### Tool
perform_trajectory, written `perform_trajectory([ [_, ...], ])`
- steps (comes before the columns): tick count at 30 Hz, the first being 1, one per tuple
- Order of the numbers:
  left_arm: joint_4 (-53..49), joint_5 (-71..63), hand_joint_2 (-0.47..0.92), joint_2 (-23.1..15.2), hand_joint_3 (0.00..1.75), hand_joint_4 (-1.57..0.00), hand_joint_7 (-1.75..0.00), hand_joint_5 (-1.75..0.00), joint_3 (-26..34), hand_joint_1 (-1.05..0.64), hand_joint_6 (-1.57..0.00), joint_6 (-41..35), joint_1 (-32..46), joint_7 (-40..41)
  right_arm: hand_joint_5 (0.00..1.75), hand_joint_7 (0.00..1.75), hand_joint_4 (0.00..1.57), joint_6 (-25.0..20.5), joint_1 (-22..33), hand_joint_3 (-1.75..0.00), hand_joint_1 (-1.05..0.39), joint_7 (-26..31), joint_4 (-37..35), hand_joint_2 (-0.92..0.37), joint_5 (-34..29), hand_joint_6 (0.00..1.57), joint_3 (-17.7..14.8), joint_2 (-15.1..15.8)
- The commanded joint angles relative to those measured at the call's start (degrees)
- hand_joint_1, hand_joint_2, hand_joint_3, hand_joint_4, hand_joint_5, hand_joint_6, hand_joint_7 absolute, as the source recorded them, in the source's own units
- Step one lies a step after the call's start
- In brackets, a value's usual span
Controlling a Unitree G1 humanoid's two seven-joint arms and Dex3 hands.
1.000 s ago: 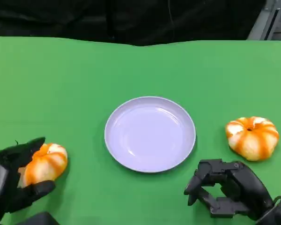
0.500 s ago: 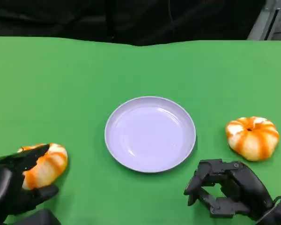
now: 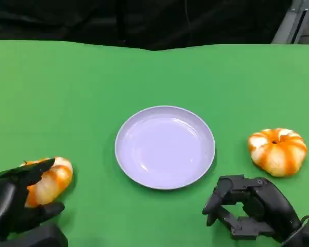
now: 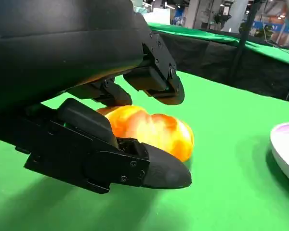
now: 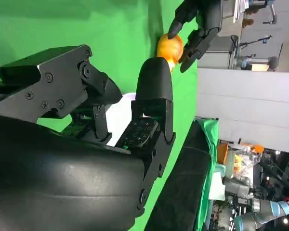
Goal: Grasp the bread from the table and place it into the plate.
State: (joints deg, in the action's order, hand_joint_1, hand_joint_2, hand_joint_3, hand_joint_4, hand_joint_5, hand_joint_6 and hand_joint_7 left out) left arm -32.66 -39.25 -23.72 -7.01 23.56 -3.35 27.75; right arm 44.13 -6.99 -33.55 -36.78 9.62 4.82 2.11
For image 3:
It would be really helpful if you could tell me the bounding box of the grey metal frame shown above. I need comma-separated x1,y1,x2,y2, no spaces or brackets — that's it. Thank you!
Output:
271,0,309,45

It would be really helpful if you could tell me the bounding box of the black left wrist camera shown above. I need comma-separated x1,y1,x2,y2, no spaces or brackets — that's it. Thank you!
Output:
0,222,68,247

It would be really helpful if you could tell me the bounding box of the orange white toy bread roll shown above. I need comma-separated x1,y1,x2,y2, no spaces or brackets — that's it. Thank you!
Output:
248,127,307,178
20,156,74,208

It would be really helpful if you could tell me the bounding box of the black backdrop curtain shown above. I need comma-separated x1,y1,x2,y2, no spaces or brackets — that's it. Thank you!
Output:
0,0,293,51

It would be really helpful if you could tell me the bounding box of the green table cloth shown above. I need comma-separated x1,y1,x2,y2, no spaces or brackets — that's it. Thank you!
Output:
0,40,309,247

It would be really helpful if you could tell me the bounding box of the lilac plate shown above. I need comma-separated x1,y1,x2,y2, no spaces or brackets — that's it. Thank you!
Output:
114,105,216,190

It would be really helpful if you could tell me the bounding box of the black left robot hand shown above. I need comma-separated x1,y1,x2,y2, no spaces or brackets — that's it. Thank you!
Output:
0,157,65,241

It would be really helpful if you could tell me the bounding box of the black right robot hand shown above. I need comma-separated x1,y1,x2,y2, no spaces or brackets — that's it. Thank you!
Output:
202,174,302,244

